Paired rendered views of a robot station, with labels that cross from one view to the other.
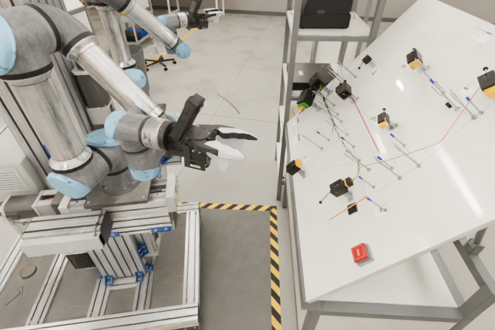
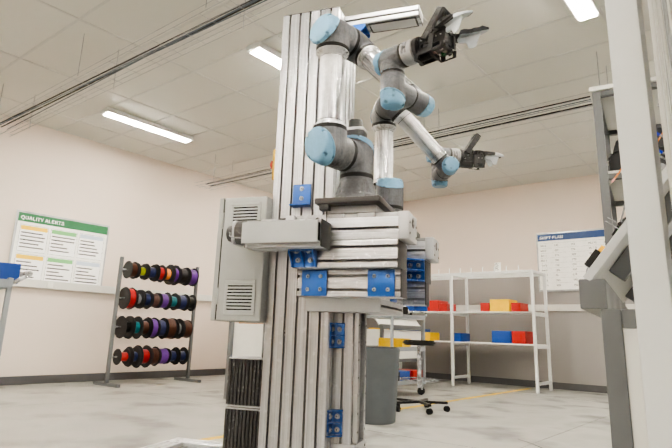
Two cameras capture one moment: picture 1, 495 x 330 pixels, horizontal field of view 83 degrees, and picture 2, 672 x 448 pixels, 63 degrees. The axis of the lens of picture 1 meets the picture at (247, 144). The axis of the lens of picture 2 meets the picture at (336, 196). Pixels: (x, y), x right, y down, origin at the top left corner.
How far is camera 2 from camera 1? 153 cm
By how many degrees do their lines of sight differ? 58
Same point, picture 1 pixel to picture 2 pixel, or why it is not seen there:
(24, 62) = (337, 36)
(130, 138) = (390, 53)
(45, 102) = (335, 67)
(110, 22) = (383, 139)
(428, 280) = not seen: outside the picture
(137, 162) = (389, 78)
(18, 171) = (260, 206)
